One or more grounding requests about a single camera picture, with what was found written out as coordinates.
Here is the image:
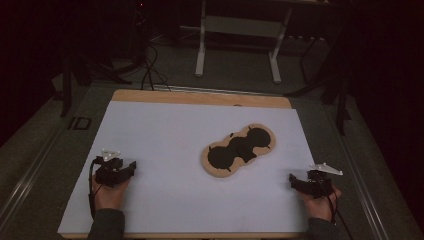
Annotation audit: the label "silver metal strip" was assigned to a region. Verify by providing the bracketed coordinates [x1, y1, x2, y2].
[150, 84, 288, 98]

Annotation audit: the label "person's left hand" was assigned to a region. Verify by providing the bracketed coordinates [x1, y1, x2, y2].
[91, 173, 132, 212]

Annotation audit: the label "white table sheet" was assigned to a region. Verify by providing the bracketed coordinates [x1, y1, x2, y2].
[56, 100, 338, 235]

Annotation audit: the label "metal floor rail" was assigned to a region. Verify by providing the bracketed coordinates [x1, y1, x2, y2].
[0, 126, 69, 231]
[328, 108, 392, 240]

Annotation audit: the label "black floor cables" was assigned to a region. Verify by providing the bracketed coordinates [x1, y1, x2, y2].
[139, 42, 173, 92]

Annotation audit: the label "white metal stand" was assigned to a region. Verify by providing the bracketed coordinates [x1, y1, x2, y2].
[194, 0, 295, 85]

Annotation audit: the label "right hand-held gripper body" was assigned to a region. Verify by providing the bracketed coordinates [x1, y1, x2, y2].
[298, 162, 344, 200]

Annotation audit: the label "black rectangular bracket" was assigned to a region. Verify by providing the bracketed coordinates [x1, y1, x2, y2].
[67, 116, 93, 131]

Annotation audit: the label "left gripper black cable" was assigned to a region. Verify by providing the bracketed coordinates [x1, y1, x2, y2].
[87, 157, 104, 221]

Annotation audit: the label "person's right hand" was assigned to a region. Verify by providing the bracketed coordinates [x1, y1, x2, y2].
[299, 185, 343, 223]

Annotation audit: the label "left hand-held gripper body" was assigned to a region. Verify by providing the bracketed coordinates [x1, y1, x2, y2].
[94, 148, 132, 188]

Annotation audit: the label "black stand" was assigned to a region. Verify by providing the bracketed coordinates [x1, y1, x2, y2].
[285, 29, 354, 137]
[59, 46, 134, 118]

